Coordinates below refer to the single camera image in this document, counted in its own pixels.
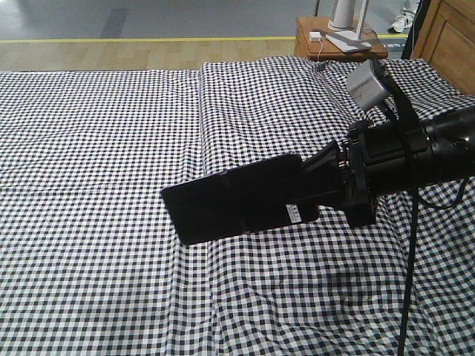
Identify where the wooden nightstand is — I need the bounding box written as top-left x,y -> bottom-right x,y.
294,16 -> 388,62

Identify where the wooden headboard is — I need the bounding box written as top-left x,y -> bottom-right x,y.
411,0 -> 474,95

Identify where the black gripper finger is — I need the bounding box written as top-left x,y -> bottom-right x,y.
302,140 -> 341,174
296,174 -> 345,210

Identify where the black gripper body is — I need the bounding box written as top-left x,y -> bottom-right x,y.
341,120 -> 430,228

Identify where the black foldable phone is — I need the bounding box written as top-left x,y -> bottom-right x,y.
160,154 -> 319,245

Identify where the white sneaker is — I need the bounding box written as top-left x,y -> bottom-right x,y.
388,15 -> 413,33

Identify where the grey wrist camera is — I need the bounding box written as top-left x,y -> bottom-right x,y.
346,59 -> 390,111

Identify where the white charger adapter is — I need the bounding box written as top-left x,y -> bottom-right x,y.
309,31 -> 324,42

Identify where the checkered bed sheet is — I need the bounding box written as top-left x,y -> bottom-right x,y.
1,70 -> 217,355

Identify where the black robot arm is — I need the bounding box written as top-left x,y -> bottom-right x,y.
293,107 -> 474,228

